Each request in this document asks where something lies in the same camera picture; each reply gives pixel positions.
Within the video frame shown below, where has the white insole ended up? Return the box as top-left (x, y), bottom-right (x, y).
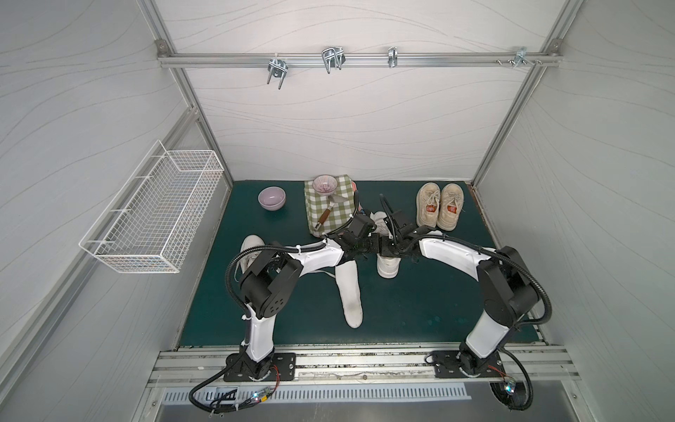
top-left (335, 260), bottom-right (363, 329)

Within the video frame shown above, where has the white sneaker with laces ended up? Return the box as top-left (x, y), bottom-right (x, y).
top-left (238, 234), bottom-right (266, 275)

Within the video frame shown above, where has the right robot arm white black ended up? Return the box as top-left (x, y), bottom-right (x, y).
top-left (370, 211), bottom-right (552, 371)

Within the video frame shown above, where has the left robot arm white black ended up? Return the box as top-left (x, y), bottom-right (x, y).
top-left (239, 213), bottom-right (378, 363)

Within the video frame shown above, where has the pink tray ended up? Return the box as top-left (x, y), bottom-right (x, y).
top-left (351, 180), bottom-right (361, 214)

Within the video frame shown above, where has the beige sneaker left one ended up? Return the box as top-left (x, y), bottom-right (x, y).
top-left (416, 182), bottom-right (441, 228)

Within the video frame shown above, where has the beige sneaker one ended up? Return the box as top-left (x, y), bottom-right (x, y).
top-left (437, 184), bottom-right (464, 231)
top-left (416, 182), bottom-right (441, 228)

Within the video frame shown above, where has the green white checkered cloth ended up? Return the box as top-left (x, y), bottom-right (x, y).
top-left (304, 175), bottom-right (354, 237)

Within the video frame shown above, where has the pink speckled bowl on cloth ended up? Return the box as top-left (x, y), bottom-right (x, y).
top-left (311, 175), bottom-right (339, 196)

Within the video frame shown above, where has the beige sneaker right one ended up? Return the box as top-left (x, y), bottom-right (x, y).
top-left (437, 184), bottom-right (464, 231)

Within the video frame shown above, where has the purple bowl on table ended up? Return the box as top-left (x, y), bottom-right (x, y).
top-left (258, 186), bottom-right (287, 211)

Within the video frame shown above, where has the white vent strip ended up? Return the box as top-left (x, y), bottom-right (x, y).
top-left (162, 383), bottom-right (472, 405)

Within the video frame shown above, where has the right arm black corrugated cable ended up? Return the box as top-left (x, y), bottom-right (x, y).
top-left (379, 193), bottom-right (553, 325)

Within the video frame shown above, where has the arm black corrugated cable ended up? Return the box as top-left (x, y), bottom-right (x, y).
top-left (225, 241), bottom-right (328, 312)
top-left (379, 193), bottom-right (553, 325)

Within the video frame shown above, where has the metal spatula wooden handle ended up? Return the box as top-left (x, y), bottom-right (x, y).
top-left (315, 194), bottom-right (347, 230)

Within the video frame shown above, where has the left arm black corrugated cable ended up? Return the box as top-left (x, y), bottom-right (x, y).
top-left (225, 241), bottom-right (328, 312)

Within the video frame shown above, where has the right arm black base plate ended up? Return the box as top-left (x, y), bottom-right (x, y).
top-left (424, 349), bottom-right (506, 379)

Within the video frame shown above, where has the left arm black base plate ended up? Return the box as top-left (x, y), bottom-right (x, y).
top-left (223, 353), bottom-right (296, 383)

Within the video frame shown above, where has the metal hook bracket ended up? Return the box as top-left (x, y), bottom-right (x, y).
top-left (388, 47), bottom-right (398, 69)
top-left (321, 47), bottom-right (346, 74)
top-left (495, 47), bottom-right (543, 69)
top-left (266, 56), bottom-right (288, 90)

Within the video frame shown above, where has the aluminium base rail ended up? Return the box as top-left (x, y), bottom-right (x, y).
top-left (147, 343), bottom-right (581, 388)

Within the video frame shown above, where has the white wire basket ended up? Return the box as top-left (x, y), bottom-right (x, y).
top-left (79, 141), bottom-right (223, 274)

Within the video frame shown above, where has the aluminium cross rail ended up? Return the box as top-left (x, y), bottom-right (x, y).
top-left (158, 51), bottom-right (563, 69)

